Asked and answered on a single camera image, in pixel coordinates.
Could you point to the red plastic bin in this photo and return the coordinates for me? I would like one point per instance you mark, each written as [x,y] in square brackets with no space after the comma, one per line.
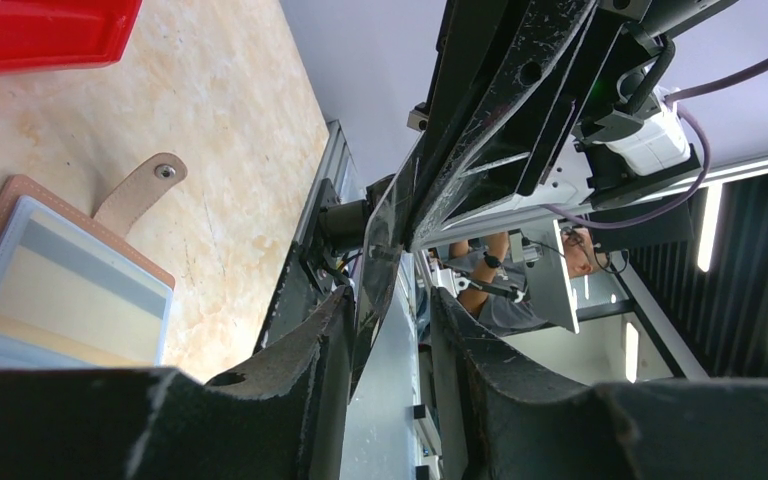
[60,35]

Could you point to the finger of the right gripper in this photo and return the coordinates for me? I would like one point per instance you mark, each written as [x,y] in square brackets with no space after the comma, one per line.
[513,80]

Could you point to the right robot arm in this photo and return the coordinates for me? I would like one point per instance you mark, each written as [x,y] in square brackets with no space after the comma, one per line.
[632,153]

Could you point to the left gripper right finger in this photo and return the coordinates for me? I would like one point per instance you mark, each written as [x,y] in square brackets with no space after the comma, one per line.
[505,416]

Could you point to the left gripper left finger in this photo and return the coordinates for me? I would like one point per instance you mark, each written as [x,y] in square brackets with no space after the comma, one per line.
[278,415]

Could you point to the pink leather card holder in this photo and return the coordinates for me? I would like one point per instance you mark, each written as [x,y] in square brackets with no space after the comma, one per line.
[73,292]

